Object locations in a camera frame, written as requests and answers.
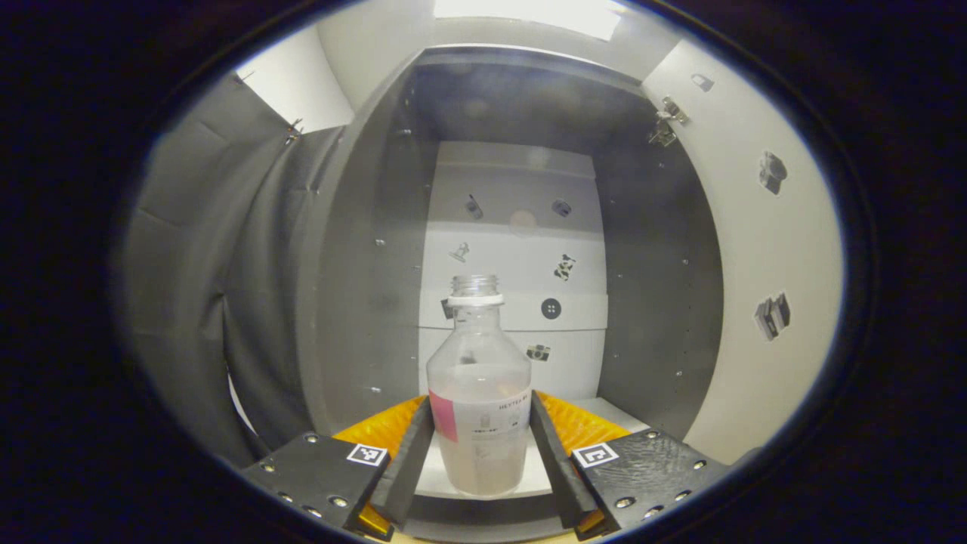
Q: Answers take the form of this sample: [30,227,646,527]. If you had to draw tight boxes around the large ceiling light panel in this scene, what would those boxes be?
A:
[432,0,628,42]

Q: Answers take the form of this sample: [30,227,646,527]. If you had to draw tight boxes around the metal cabinet hinge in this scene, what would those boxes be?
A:
[648,96,688,148]

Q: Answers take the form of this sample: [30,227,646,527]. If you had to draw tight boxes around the grey cabinet door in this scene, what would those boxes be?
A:
[641,38,845,465]

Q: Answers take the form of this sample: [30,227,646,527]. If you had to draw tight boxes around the dark grey cabinet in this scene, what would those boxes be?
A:
[298,45,726,541]

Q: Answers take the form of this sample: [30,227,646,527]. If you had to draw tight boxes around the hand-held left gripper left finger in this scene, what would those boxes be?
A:
[242,393,437,541]

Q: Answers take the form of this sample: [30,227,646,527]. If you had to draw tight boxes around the clear plastic bottle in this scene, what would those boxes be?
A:
[425,274,533,498]

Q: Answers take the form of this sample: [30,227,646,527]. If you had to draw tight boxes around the black backdrop cloth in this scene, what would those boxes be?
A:
[117,72,348,469]

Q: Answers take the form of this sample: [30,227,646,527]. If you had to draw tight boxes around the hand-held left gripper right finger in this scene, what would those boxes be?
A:
[529,389,730,541]

